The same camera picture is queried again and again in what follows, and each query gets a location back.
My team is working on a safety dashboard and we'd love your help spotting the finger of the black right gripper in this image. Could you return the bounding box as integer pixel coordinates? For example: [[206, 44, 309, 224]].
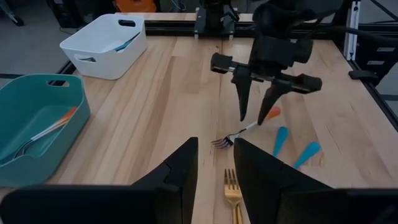
[[257, 82, 292, 126], [231, 72, 254, 123]]

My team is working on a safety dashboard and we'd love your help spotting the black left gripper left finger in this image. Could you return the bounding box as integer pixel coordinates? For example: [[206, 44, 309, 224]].
[[0, 137, 199, 224]]

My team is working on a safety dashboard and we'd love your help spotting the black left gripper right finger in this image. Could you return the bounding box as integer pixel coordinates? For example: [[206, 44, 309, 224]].
[[233, 138, 398, 224]]

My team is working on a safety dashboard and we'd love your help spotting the gold fork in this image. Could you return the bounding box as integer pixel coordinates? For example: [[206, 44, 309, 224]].
[[223, 169, 244, 224]]

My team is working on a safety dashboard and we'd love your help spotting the teal plastic bin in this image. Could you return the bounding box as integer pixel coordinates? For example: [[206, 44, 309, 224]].
[[0, 73, 91, 188]]

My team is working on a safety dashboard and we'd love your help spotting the black equipment case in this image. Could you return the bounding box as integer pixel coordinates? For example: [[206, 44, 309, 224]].
[[348, 39, 398, 86]]

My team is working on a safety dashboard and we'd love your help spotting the orange object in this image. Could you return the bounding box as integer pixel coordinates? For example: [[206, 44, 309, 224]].
[[114, 0, 158, 14]]

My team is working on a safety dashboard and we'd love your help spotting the white plastic bin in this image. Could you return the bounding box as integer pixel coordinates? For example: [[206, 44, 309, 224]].
[[59, 13, 149, 80]]

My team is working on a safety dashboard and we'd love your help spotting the silver aluminium frame post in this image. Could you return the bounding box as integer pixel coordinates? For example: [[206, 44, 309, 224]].
[[344, 0, 359, 60]]

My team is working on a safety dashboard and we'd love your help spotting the black table edge rail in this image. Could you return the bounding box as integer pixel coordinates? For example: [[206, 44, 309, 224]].
[[144, 19, 343, 38], [0, 60, 78, 79], [348, 58, 398, 132]]

